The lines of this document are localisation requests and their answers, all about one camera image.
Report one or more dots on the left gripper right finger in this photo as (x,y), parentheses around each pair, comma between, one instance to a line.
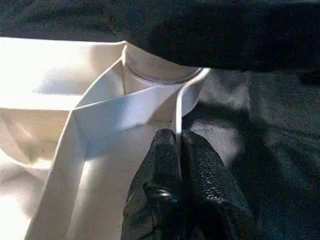
(212,200)

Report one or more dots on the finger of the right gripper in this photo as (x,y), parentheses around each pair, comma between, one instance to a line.
(237,37)

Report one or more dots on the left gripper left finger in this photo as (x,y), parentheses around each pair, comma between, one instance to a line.
(160,195)

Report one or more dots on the white plastic table top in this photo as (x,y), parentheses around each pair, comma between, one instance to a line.
(37,75)

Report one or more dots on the black table mat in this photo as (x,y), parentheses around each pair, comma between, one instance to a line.
(275,150)

